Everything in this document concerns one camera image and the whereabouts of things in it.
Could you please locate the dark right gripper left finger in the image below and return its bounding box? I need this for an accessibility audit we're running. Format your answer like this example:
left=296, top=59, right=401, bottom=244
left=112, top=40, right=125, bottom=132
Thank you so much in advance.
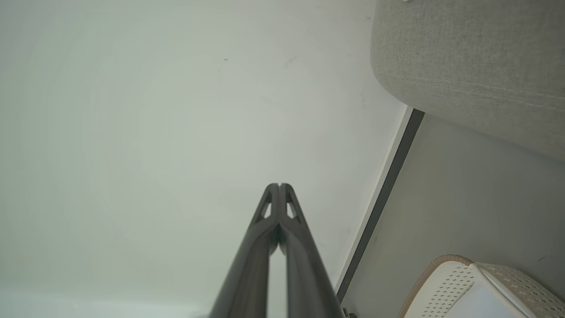
left=207, top=183, right=280, bottom=318

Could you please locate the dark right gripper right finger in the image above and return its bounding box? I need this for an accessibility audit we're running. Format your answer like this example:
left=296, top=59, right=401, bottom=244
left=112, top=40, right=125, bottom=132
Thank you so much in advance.
left=280, top=183, right=346, bottom=318

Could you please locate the white perforated laundry basket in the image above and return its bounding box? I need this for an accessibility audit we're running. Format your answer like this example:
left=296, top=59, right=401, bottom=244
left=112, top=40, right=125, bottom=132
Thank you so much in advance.
left=397, top=254, right=565, bottom=318

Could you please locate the grey fabric sofa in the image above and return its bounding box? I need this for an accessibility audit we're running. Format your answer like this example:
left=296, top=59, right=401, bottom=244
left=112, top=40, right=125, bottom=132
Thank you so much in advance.
left=370, top=0, right=565, bottom=162

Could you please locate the white black wall skirting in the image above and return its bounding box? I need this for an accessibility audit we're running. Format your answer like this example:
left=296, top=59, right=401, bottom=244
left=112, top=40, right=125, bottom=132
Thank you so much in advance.
left=334, top=106, right=426, bottom=305

